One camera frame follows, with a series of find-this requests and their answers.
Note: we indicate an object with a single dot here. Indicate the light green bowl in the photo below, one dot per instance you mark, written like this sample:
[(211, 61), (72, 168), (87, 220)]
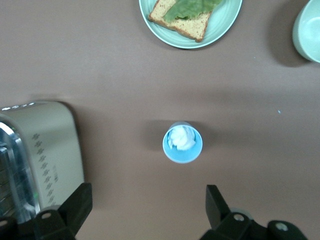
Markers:
[(308, 32)]

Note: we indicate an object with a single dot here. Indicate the crumpled white paper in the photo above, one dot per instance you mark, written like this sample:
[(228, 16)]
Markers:
[(181, 138)]

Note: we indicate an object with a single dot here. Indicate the blue plastic cup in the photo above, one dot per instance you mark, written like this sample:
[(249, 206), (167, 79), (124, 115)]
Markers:
[(183, 156)]

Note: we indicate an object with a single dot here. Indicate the brown bread slice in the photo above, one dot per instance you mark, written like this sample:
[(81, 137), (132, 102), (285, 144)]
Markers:
[(187, 26)]

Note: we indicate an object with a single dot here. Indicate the beige and chrome toaster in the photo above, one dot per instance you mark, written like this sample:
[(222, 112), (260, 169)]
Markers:
[(55, 140)]

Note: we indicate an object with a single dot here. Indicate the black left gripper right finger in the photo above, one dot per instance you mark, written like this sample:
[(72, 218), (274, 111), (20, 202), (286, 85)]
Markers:
[(220, 217)]

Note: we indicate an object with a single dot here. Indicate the light green plate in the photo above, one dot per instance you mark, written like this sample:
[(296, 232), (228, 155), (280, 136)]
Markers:
[(222, 22)]

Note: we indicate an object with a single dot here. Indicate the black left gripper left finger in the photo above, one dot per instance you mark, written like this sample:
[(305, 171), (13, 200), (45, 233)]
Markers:
[(72, 212)]

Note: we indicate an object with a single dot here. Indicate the green lettuce leaf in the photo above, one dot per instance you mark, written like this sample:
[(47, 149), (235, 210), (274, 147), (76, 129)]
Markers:
[(187, 8)]

